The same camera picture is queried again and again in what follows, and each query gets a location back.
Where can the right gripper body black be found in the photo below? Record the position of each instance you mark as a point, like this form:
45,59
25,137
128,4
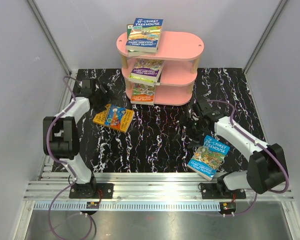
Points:
196,130

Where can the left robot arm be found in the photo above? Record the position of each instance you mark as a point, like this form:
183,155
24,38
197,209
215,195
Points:
61,139

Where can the dark brown paperback book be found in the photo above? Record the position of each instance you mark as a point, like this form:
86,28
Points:
158,81

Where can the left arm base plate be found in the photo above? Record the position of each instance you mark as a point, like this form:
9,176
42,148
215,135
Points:
103,190

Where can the pink three-tier shelf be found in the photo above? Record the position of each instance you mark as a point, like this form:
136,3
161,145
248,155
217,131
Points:
181,52

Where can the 78-storey treehouse orange book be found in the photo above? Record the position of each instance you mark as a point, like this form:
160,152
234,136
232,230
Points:
143,94

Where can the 65-storey treehouse green book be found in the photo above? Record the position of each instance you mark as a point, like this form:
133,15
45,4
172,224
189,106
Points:
144,81

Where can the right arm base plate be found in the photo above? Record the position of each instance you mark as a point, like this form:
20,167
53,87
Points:
213,191

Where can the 130-storey treehouse orange book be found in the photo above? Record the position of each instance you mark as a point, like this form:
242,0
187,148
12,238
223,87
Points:
115,117

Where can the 26-storey treehouse blue book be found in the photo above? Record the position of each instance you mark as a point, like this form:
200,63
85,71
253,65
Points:
208,157

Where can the green paperback book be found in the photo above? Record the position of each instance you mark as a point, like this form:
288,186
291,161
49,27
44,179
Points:
141,41

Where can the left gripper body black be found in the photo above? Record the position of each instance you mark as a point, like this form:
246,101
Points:
102,99

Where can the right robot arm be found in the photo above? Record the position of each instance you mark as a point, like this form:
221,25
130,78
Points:
267,169

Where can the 52-storey treehouse purple book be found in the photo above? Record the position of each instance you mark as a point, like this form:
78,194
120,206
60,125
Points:
149,69

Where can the aluminium mounting rail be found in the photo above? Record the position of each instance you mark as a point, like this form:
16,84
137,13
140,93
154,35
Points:
132,192

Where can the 91-storey treehouse blue book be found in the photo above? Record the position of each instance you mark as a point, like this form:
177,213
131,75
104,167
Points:
150,22

